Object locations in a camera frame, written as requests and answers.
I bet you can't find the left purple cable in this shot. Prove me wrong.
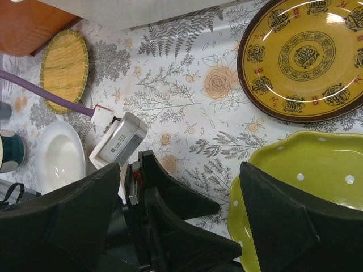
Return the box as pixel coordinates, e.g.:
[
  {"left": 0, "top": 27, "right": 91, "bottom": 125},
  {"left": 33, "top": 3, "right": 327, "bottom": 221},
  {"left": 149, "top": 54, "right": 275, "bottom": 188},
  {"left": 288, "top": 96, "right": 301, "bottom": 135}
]
[{"left": 0, "top": 69, "right": 116, "bottom": 125}]

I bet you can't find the yellow brown patterned plate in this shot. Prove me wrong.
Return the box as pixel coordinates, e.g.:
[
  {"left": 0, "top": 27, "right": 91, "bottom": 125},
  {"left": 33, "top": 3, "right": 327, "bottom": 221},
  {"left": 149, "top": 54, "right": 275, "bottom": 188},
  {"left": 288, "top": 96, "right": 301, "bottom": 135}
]
[{"left": 238, "top": 1, "right": 362, "bottom": 123}]

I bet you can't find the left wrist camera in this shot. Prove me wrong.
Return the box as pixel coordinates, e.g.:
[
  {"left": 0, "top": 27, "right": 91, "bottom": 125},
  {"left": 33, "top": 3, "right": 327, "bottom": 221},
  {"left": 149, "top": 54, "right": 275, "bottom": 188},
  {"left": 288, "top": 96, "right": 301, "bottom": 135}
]
[{"left": 89, "top": 112, "right": 148, "bottom": 169}]

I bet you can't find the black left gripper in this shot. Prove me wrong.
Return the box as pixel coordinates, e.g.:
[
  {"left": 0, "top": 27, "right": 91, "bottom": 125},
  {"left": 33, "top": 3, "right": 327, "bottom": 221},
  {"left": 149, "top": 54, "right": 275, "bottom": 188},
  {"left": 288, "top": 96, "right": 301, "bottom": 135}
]
[{"left": 105, "top": 150, "right": 242, "bottom": 271}]

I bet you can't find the round woven bamboo mat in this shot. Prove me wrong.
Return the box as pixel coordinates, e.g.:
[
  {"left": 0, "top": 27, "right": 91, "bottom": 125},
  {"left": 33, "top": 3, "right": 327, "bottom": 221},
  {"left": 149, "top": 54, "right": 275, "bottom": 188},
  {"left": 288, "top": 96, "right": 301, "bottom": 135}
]
[{"left": 40, "top": 29, "right": 89, "bottom": 104}]

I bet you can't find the orange plastic bin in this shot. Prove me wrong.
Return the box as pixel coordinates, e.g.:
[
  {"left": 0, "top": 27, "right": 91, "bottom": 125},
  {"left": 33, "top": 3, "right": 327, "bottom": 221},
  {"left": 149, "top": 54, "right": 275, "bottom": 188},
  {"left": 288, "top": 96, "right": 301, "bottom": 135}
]
[{"left": 1, "top": 1, "right": 81, "bottom": 57}]

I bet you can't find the white plastic bin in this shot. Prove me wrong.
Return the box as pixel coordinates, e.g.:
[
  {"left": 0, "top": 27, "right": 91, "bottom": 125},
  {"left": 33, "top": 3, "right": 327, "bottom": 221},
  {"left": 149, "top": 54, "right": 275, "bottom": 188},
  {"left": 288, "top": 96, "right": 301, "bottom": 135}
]
[{"left": 36, "top": 0, "right": 256, "bottom": 31}]

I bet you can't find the green polka dot plate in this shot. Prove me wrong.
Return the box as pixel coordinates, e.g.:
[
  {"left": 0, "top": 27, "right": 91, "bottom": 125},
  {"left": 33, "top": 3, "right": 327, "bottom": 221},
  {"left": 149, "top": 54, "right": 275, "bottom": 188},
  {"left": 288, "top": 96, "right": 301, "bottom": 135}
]
[{"left": 227, "top": 131, "right": 362, "bottom": 271}]

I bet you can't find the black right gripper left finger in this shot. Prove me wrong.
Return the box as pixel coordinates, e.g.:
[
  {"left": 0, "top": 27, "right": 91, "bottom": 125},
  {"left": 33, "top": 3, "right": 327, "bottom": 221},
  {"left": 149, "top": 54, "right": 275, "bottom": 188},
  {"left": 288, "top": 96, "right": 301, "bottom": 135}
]
[{"left": 1, "top": 163, "right": 120, "bottom": 271}]

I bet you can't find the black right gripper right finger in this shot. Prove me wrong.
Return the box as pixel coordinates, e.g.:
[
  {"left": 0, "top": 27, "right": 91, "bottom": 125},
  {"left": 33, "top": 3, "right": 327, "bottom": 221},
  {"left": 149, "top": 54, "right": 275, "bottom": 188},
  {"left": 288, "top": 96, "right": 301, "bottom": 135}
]
[{"left": 239, "top": 162, "right": 362, "bottom": 271}]

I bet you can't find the small white bowl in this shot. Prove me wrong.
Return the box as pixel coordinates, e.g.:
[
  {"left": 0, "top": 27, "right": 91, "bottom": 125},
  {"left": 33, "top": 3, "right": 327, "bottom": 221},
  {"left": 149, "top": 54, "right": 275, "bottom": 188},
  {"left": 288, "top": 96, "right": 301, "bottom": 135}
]
[{"left": 35, "top": 121, "right": 87, "bottom": 195}]

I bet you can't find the teal white dotted mug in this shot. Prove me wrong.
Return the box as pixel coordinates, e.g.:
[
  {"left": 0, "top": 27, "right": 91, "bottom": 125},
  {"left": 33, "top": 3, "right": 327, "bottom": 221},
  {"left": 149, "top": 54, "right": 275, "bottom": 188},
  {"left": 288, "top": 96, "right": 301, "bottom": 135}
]
[{"left": 1, "top": 130, "right": 26, "bottom": 173}]

